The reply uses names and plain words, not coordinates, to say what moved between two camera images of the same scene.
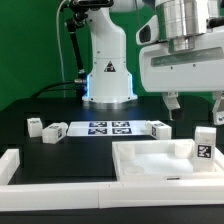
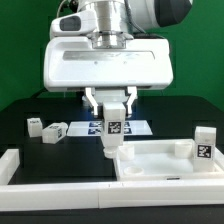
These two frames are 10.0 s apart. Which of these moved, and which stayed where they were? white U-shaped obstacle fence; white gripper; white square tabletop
Moved: white gripper
Stayed: white U-shaped obstacle fence; white square tabletop
